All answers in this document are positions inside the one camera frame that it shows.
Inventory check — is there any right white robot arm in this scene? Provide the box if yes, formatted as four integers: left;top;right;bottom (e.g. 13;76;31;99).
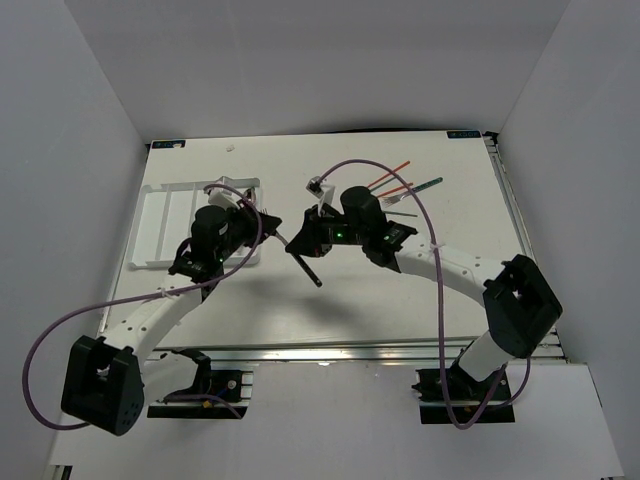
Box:
286;178;563;399

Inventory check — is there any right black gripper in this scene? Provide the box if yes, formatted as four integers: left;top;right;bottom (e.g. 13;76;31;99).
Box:
286;205;367;258

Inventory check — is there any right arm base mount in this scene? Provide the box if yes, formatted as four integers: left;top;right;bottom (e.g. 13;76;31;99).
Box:
412;368;516;425

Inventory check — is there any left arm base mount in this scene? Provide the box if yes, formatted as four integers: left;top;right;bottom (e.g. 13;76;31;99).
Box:
143;348;253;420

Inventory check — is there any green handled fork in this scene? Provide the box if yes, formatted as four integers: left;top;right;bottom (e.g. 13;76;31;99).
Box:
382;177;443;206

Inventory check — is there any black handled fork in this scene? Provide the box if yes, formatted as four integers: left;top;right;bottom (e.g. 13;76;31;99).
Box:
273;231;323;288

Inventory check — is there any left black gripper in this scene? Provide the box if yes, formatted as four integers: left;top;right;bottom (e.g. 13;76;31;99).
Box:
215;199;282;262

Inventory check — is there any long orange chopstick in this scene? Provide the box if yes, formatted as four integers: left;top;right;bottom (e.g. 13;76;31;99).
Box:
368;161;411;189

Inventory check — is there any short orange chopstick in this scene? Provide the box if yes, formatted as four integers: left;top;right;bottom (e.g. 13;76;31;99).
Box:
377;182;413;198

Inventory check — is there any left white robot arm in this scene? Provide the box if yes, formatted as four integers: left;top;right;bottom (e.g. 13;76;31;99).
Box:
61;196;282;436

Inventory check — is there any right blue corner label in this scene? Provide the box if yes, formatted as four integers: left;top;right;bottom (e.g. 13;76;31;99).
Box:
446;130;482;139

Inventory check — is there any white utensil tray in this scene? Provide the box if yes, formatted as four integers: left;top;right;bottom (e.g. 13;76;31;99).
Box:
127;176;263;270

